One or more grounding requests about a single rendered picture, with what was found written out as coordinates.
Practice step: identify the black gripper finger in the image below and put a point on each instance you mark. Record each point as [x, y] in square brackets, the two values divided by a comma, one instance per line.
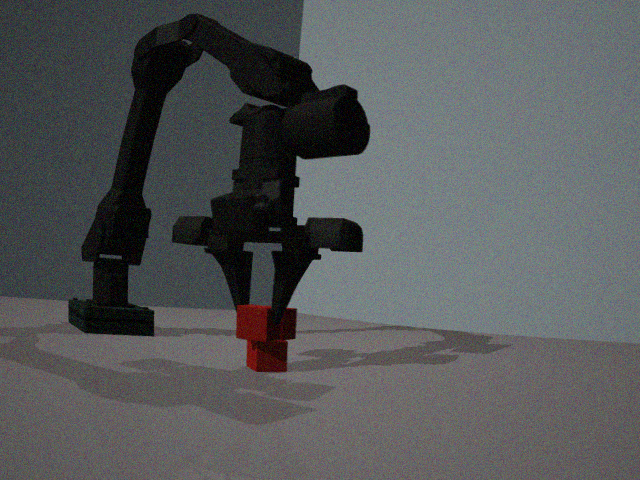
[289, 268]
[237, 267]

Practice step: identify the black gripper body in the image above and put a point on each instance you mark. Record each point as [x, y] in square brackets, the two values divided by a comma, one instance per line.
[336, 234]

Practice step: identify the red cube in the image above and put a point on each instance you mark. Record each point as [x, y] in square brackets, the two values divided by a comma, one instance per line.
[254, 323]
[267, 356]
[288, 325]

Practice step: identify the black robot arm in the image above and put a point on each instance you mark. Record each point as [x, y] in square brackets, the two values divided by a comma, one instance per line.
[316, 124]

